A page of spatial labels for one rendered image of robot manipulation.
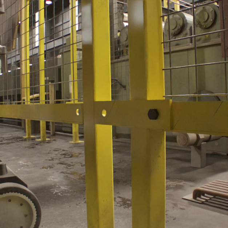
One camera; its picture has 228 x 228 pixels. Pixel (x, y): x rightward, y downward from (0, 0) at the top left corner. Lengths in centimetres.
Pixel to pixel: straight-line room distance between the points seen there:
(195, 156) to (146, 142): 140
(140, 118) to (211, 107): 14
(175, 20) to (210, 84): 71
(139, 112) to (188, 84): 205
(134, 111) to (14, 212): 54
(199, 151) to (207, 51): 94
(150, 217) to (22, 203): 47
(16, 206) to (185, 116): 62
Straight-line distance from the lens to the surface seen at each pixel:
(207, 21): 257
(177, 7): 634
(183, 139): 177
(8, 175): 97
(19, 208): 93
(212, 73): 244
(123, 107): 55
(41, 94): 340
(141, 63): 53
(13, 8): 589
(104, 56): 66
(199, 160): 190
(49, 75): 462
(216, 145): 245
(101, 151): 65
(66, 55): 414
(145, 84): 52
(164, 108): 48
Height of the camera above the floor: 44
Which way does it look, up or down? 2 degrees down
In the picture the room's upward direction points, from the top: 1 degrees counter-clockwise
